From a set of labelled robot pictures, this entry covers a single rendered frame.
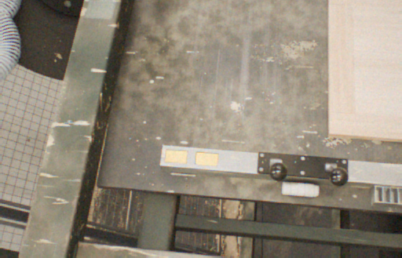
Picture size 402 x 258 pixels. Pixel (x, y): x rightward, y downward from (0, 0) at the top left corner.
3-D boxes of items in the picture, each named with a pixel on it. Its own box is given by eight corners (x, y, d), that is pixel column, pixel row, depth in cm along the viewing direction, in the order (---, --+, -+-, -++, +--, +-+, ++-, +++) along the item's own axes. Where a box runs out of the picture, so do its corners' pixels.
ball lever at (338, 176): (337, 176, 108) (349, 189, 94) (319, 174, 108) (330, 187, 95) (338, 158, 107) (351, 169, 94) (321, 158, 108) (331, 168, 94)
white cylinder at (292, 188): (281, 196, 110) (316, 198, 109) (283, 192, 107) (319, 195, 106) (282, 183, 111) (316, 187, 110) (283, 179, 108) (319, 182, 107)
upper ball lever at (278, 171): (283, 171, 109) (287, 183, 96) (266, 169, 109) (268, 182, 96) (284, 154, 109) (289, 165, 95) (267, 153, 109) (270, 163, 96)
